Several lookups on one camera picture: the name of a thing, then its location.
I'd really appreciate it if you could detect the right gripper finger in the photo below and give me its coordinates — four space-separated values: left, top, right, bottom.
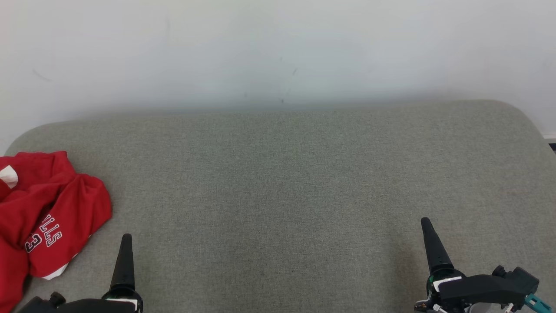
420 217 454 274

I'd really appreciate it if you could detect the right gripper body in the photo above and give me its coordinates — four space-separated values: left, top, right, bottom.
415 267 466 312

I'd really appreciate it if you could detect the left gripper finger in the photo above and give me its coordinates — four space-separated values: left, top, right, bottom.
110 234 136 291

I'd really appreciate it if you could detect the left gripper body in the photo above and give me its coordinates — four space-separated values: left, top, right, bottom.
102 288 144 313

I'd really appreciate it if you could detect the grey fabric sofa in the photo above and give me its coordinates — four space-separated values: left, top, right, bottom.
0 100 556 313

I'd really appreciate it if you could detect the red Bulls jersey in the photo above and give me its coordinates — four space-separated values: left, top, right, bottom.
0 173 113 313

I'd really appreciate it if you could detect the teal cable connector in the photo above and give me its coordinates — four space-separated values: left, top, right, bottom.
523 293 552 313

